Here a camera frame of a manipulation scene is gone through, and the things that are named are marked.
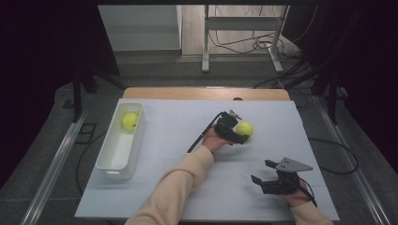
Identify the black curtain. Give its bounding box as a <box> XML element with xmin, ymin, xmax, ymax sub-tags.
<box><xmin>0</xmin><ymin>0</ymin><xmax>120</xmax><ymax>188</ymax></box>
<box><xmin>283</xmin><ymin>0</ymin><xmax>398</xmax><ymax>176</ymax></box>

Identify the black floor cable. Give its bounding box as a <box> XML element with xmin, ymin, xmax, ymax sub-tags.
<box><xmin>75</xmin><ymin>130</ymin><xmax>108</xmax><ymax>197</ymax></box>
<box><xmin>307</xmin><ymin>137</ymin><xmax>360</xmax><ymax>175</ymax></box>

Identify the person's right hand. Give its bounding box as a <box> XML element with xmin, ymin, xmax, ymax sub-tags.
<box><xmin>281</xmin><ymin>180</ymin><xmax>312</xmax><ymax>208</ymax></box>

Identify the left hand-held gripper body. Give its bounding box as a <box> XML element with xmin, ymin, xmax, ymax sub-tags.
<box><xmin>213</xmin><ymin>109</ymin><xmax>242</xmax><ymax>139</ymax></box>

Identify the black metal stand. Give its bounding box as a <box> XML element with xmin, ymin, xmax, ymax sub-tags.
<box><xmin>283</xmin><ymin>55</ymin><xmax>349</xmax><ymax>126</ymax></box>
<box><xmin>71</xmin><ymin>60</ymin><xmax>127</xmax><ymax>124</ymax></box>

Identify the aluminium floor rail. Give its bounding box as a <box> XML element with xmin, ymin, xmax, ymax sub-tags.
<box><xmin>19</xmin><ymin>112</ymin><xmax>88</xmax><ymax>225</ymax></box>
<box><xmin>314</xmin><ymin>95</ymin><xmax>392</xmax><ymax>225</ymax></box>

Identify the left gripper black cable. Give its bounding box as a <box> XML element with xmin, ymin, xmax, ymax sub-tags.
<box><xmin>186</xmin><ymin>111</ymin><xmax>225</xmax><ymax>154</ymax></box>

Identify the person's left hand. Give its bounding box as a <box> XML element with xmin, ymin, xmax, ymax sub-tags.
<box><xmin>201</xmin><ymin>124</ymin><xmax>235</xmax><ymax>155</ymax></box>

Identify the grey metal desk frame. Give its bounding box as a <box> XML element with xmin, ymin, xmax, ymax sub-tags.
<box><xmin>201</xmin><ymin>4</ymin><xmax>291</xmax><ymax>75</ymax></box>

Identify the white plastic bin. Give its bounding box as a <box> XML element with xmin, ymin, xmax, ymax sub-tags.
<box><xmin>95</xmin><ymin>102</ymin><xmax>146</xmax><ymax>181</ymax></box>

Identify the yellow tennis ball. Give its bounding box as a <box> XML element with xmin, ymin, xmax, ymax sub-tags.
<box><xmin>121</xmin><ymin>112</ymin><xmax>140</xmax><ymax>131</ymax></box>
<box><xmin>235</xmin><ymin>121</ymin><xmax>254</xmax><ymax>138</ymax></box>

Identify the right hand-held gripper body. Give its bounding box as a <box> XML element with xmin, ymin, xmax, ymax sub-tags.
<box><xmin>260</xmin><ymin>157</ymin><xmax>314</xmax><ymax>195</ymax></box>

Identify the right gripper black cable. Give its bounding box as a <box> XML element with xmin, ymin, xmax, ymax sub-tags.
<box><xmin>298</xmin><ymin>177</ymin><xmax>318</xmax><ymax>209</ymax></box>

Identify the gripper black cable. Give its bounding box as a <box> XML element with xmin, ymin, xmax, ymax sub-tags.
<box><xmin>186</xmin><ymin>111</ymin><xmax>225</xmax><ymax>154</ymax></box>
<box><xmin>298</xmin><ymin>177</ymin><xmax>318</xmax><ymax>209</ymax></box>

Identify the white cabinet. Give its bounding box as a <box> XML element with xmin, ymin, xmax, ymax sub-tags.
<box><xmin>97</xmin><ymin>4</ymin><xmax>183</xmax><ymax>53</ymax></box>

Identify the tangle of floor cables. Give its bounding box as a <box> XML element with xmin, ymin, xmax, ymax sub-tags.
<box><xmin>208</xmin><ymin>31</ymin><xmax>302</xmax><ymax>61</ymax></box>

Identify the wooden table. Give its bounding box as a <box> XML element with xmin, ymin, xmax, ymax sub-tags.
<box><xmin>122</xmin><ymin>86</ymin><xmax>291</xmax><ymax>101</ymax></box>

